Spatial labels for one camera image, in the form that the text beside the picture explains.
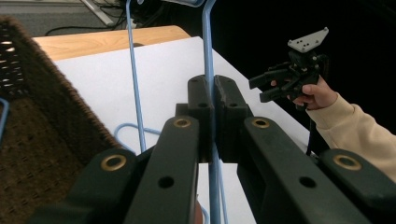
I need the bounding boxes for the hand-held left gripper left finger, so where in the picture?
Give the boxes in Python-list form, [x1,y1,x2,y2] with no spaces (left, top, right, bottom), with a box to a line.
[175,74,217,163]

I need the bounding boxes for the brown woven basket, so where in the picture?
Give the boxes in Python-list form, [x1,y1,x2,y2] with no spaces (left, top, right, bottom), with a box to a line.
[0,15,123,224]

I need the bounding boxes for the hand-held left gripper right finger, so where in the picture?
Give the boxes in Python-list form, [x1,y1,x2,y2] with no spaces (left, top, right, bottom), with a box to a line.
[214,75,254,163]

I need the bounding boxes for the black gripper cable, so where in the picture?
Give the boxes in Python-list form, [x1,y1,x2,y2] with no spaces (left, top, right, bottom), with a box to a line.
[305,106,316,157]

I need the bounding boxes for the grey metal stand leg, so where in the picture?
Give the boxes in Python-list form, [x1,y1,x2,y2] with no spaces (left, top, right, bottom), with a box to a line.
[81,0,115,26]

